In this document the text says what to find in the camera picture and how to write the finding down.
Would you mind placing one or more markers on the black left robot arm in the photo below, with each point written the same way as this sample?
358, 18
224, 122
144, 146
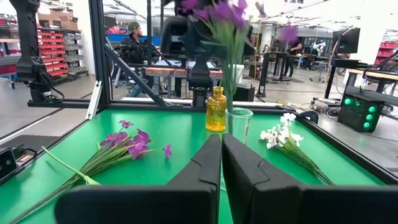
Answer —
200, 74

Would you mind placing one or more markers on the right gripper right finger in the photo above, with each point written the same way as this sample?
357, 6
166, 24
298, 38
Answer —
255, 193

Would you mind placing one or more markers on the yellow glass vase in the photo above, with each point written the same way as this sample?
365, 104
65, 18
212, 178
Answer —
216, 115

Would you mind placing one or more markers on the purple flower bunch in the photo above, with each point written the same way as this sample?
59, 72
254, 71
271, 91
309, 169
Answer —
231, 62
124, 144

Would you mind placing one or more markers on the wooden desk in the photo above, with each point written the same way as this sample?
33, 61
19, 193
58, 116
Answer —
373, 74

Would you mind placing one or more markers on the computer with green lights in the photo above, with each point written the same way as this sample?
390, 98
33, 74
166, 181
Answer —
357, 118

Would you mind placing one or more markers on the clear glass vase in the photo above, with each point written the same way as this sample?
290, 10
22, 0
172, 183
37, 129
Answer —
241, 124

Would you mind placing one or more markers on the black aluminium table frame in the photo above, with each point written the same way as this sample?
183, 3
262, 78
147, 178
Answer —
99, 56

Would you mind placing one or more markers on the green table mat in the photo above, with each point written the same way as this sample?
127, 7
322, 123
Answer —
174, 130

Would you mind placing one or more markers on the wooden workbench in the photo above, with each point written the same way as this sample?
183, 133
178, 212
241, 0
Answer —
174, 72

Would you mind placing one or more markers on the black table-level camera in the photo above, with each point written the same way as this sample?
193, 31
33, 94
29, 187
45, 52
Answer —
7, 165

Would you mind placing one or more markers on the black monitor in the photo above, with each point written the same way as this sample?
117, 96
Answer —
346, 40

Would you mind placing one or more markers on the white flower bunch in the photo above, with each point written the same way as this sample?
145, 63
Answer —
284, 137

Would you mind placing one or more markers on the person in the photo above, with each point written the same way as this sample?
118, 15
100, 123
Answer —
292, 56
135, 49

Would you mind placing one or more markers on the cardboard boxes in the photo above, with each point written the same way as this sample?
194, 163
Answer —
62, 21

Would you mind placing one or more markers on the silver frame bracket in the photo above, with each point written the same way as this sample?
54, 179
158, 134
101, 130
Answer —
93, 101

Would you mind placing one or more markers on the black box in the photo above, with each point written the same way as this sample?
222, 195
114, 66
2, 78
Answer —
244, 93

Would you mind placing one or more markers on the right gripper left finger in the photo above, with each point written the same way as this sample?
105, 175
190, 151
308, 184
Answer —
192, 186

